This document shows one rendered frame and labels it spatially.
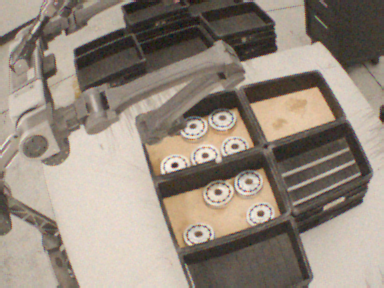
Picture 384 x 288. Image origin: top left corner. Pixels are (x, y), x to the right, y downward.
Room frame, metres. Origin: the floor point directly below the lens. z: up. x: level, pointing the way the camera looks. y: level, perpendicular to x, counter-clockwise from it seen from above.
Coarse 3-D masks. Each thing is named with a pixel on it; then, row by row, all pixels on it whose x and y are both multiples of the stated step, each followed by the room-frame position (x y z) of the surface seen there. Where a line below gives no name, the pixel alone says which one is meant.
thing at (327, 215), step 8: (352, 200) 0.79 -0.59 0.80; (360, 200) 0.81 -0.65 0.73; (336, 208) 0.78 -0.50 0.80; (344, 208) 0.79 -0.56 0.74; (320, 216) 0.77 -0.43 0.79; (328, 216) 0.78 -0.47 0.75; (336, 216) 0.78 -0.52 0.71; (304, 224) 0.76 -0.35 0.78; (312, 224) 0.77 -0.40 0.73; (320, 224) 0.77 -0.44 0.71
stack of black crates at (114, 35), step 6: (114, 30) 2.64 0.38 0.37; (120, 30) 2.63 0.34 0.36; (102, 36) 2.61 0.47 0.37; (108, 36) 2.61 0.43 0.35; (114, 36) 2.62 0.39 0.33; (120, 36) 2.63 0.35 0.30; (90, 42) 2.58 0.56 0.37; (96, 42) 2.59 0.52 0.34; (102, 42) 2.60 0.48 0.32; (108, 42) 2.61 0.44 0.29; (78, 48) 2.56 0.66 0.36; (84, 48) 2.57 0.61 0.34; (90, 48) 2.58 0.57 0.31; (78, 54) 2.56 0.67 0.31
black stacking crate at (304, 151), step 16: (336, 128) 1.07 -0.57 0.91; (288, 144) 1.04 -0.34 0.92; (304, 144) 1.05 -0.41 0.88; (320, 144) 1.06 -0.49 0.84; (336, 144) 1.05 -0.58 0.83; (352, 144) 1.00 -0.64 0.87; (288, 160) 1.03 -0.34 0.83; (304, 160) 1.02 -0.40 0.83; (336, 160) 0.98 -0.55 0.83; (352, 160) 0.96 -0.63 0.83; (288, 176) 0.96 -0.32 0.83; (304, 176) 0.95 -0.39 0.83; (336, 176) 0.91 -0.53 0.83; (304, 192) 0.88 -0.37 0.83; (352, 192) 0.80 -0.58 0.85; (320, 208) 0.78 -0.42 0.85
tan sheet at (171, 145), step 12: (240, 120) 1.26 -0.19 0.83; (240, 132) 1.20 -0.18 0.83; (168, 144) 1.21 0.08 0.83; (180, 144) 1.20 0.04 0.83; (192, 144) 1.19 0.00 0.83; (204, 144) 1.18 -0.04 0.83; (216, 144) 1.17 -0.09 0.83; (252, 144) 1.14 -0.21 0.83; (156, 156) 1.16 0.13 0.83; (156, 168) 1.11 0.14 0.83
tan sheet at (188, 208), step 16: (192, 192) 0.98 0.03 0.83; (272, 192) 0.91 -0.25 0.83; (176, 208) 0.93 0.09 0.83; (192, 208) 0.92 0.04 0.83; (208, 208) 0.91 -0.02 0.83; (240, 208) 0.88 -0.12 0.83; (176, 224) 0.86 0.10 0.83; (208, 224) 0.84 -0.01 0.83; (224, 224) 0.83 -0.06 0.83; (240, 224) 0.81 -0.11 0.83
